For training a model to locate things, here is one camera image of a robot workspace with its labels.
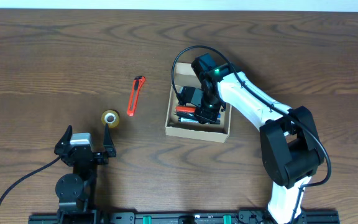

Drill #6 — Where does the red and black stapler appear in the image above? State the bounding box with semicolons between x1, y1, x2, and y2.
175;106;196;113

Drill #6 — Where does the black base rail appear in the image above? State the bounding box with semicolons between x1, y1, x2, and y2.
28;208;340;224

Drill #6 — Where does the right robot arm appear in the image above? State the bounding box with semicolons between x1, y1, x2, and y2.
177;54;328;223

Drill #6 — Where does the yellow tape roll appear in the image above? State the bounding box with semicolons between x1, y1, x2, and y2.
101;110;120;128

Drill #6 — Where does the orange utility knife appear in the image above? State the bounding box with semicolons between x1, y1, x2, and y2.
126;76;146;116

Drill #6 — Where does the black marker pen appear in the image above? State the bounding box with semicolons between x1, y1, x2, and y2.
178;117;220;124

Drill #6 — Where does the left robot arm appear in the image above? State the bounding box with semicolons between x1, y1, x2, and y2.
54;125;116;215

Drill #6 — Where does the open cardboard box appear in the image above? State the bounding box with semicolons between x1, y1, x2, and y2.
165;63;232;143

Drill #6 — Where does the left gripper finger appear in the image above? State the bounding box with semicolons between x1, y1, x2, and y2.
55;125;73;153
103;124;114;152

